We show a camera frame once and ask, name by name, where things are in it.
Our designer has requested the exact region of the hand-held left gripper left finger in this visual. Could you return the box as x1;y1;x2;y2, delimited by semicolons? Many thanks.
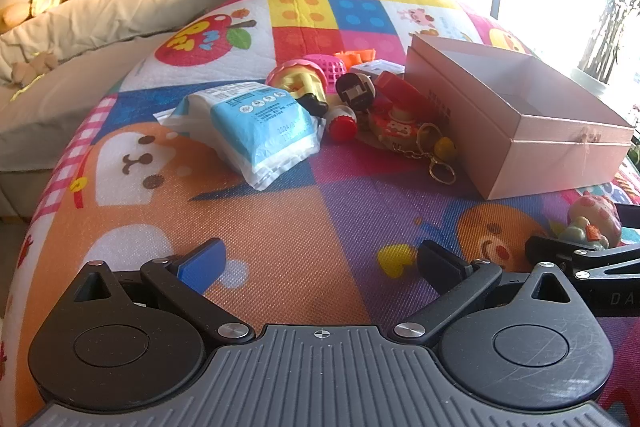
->
75;237;256;346

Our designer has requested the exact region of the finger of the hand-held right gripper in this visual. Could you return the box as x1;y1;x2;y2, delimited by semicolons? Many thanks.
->
524;234;640;280
612;203;640;228

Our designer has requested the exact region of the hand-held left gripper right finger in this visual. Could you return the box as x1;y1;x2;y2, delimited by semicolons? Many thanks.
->
390;238;576;348

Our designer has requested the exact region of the pastel mushroom squishy toy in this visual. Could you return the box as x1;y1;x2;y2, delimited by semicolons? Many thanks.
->
557;193;623;253

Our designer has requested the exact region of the pink cardboard box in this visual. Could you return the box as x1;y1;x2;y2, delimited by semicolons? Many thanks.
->
402;33;636;200

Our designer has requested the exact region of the small yellow duck toy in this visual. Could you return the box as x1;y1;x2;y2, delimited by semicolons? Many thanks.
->
432;137;458;162

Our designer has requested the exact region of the red cartoon figure keychain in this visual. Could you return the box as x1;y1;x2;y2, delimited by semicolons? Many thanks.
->
367;99;458;186

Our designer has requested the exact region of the blue white tissue packet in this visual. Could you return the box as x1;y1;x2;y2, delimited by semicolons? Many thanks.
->
154;81;326;192

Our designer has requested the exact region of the white ball with red cap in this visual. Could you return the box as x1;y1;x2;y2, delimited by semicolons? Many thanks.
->
325;104;358;142

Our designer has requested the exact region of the red block toy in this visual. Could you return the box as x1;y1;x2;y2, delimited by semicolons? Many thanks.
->
374;71;426;108

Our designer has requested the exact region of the black round toy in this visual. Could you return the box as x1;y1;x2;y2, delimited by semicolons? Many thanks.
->
335;73;377;112

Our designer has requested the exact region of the small white box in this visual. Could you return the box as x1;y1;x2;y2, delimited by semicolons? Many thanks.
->
350;59;406;82

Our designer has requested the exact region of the pink plastic basket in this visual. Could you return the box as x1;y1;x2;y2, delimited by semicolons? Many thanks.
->
302;53;347;88

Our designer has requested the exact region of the colourful printed play mat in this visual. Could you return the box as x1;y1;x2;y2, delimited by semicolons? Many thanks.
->
0;0;640;427

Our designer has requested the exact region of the pink yellow cupcake toy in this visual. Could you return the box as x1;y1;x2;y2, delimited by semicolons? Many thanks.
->
265;59;331;118

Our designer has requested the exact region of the beige sofa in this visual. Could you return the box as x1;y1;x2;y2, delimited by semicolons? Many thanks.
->
0;0;281;218

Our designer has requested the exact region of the orange plastic toy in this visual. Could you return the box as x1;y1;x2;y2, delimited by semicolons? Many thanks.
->
334;48;376;65

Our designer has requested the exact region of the small beige plush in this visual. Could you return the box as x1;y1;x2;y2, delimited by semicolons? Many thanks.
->
10;54;61;88

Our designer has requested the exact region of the orange brown plush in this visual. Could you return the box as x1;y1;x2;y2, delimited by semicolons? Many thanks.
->
0;2;33;32

